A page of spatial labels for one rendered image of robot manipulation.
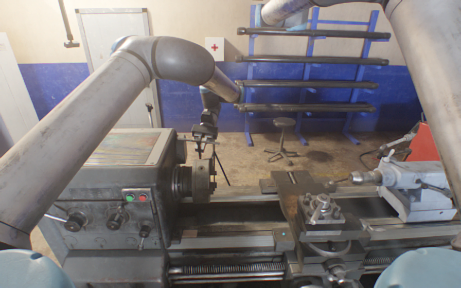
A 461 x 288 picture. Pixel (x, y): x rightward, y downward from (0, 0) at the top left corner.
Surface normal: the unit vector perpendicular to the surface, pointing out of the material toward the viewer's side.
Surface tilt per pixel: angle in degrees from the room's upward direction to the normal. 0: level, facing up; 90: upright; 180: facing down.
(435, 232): 36
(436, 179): 82
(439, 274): 5
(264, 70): 90
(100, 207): 90
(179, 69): 106
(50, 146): 51
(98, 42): 90
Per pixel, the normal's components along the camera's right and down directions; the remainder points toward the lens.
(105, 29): 0.05, 0.47
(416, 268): -0.07, -0.87
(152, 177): 0.04, -0.29
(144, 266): 0.04, -0.50
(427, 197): 0.05, 0.07
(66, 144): 0.79, -0.20
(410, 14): -0.94, -0.04
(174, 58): 0.26, 0.34
